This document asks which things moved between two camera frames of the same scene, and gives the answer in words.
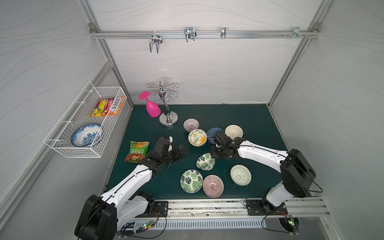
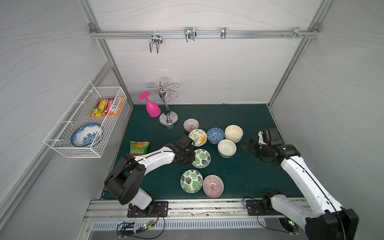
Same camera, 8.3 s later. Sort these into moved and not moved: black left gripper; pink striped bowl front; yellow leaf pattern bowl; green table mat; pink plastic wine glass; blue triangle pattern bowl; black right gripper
Moved: black left gripper; black right gripper
Not moved: green table mat; blue triangle pattern bowl; pink striped bowl front; pink plastic wine glass; yellow leaf pattern bowl
